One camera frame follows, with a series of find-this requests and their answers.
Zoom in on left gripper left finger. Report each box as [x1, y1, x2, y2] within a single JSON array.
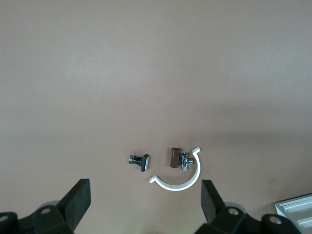
[[31, 178, 91, 234]]

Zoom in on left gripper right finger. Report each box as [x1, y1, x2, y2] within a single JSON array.
[[196, 180, 265, 234]]

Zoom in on white drawer cabinet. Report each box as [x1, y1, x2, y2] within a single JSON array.
[[274, 194, 312, 230]]

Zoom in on brown table cover sheet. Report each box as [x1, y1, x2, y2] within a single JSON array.
[[0, 0, 312, 234]]

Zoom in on white half-ring pipe clamp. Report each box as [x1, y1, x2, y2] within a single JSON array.
[[148, 145, 202, 192]]

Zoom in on chrome valve brown handle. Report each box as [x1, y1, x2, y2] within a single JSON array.
[[168, 147, 195, 172]]

